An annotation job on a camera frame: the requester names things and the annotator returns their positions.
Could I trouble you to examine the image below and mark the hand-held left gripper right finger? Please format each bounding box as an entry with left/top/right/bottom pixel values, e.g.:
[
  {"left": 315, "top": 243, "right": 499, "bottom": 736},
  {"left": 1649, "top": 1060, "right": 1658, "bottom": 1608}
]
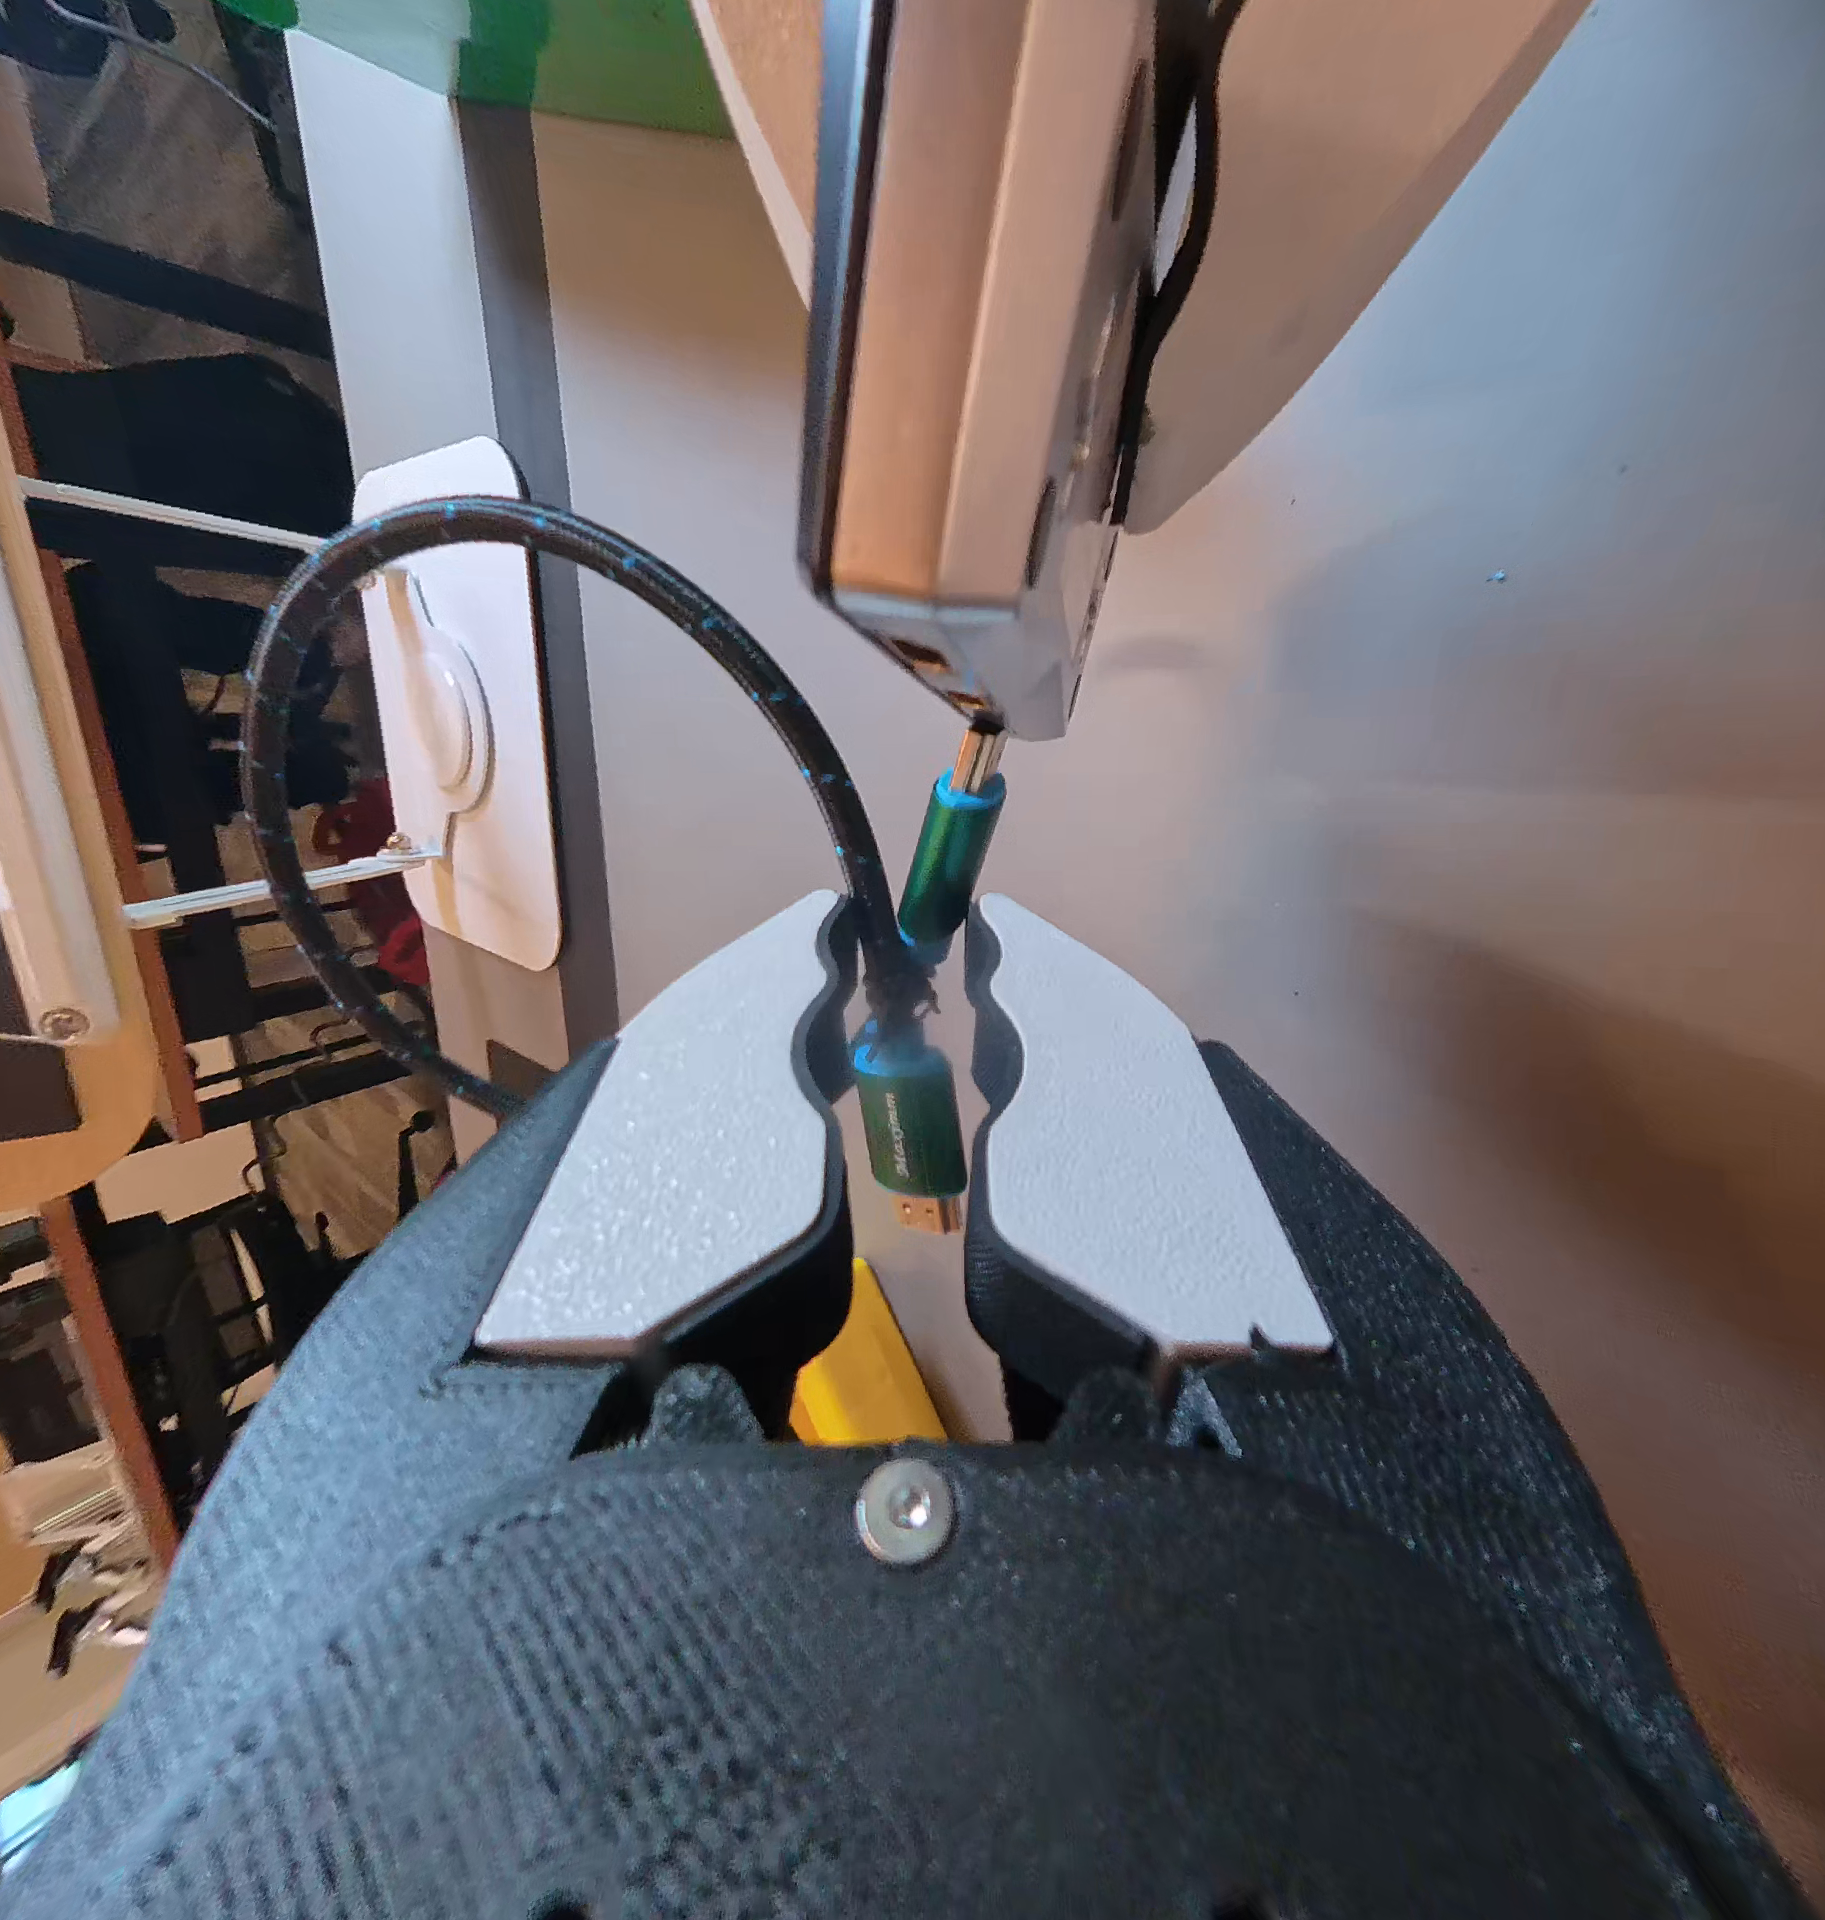
[{"left": 964, "top": 892, "right": 1346, "bottom": 1376}]

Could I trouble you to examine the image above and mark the yellow plastic bin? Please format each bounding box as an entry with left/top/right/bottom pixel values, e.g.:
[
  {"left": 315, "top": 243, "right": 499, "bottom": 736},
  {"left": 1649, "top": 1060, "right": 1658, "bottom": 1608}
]
[{"left": 784, "top": 1256, "right": 947, "bottom": 1452}]

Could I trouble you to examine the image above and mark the green plastic bin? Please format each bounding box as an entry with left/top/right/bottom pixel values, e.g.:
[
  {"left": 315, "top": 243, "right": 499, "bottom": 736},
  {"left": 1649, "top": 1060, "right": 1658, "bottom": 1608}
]
[{"left": 216, "top": 0, "right": 745, "bottom": 139}]

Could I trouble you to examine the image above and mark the black HDMI switch box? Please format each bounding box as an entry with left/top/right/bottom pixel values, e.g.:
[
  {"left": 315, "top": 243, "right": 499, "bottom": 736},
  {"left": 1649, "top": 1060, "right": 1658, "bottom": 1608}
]
[{"left": 797, "top": 0, "right": 1161, "bottom": 747}]

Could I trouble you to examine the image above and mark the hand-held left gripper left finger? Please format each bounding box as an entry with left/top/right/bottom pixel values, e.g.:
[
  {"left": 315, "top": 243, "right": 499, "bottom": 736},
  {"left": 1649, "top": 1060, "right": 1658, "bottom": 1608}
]
[{"left": 475, "top": 892, "right": 856, "bottom": 1376}]

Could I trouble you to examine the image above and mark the black HDMI cable green plug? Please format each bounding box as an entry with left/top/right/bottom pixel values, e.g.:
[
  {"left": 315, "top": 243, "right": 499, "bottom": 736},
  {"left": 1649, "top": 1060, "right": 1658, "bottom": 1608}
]
[{"left": 242, "top": 502, "right": 1015, "bottom": 1242}]

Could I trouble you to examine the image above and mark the black panel with wooden rim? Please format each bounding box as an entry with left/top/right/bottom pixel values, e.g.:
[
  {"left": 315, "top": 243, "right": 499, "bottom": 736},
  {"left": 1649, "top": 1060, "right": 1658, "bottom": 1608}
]
[{"left": 0, "top": 207, "right": 189, "bottom": 1225}]

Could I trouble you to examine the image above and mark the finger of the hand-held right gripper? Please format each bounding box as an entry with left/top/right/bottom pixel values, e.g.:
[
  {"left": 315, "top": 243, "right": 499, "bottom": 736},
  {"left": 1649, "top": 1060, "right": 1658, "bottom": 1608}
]
[
  {"left": 1116, "top": 0, "right": 1600, "bottom": 540},
  {"left": 687, "top": 0, "right": 828, "bottom": 310}
]

